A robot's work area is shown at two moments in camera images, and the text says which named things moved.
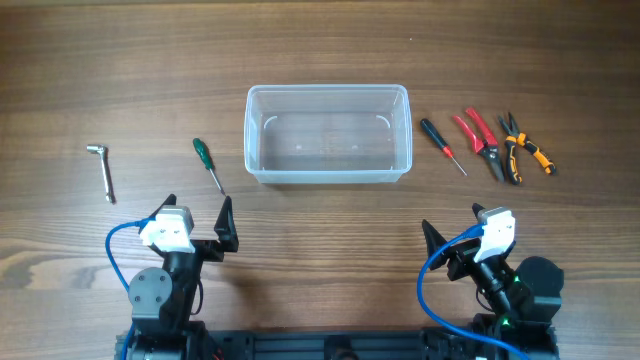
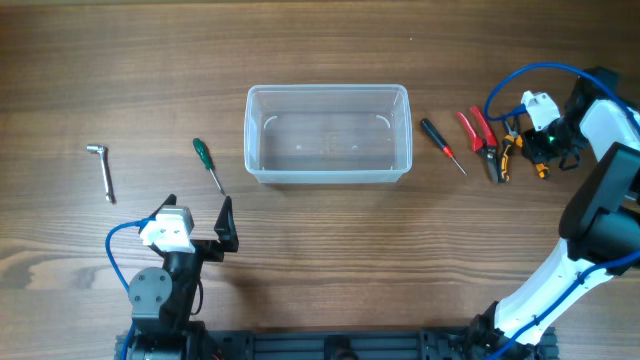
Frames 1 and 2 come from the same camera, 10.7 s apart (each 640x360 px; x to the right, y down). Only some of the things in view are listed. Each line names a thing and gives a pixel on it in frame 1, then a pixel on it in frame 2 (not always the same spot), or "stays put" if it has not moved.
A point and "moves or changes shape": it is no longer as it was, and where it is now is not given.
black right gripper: x=462 y=254 to x=535 y=152
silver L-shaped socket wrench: x=105 y=159 stays put
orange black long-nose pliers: x=521 y=140 moves or changes shape
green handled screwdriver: x=204 y=153 stays put
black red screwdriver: x=446 y=148 stays put
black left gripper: x=225 y=229 stays put
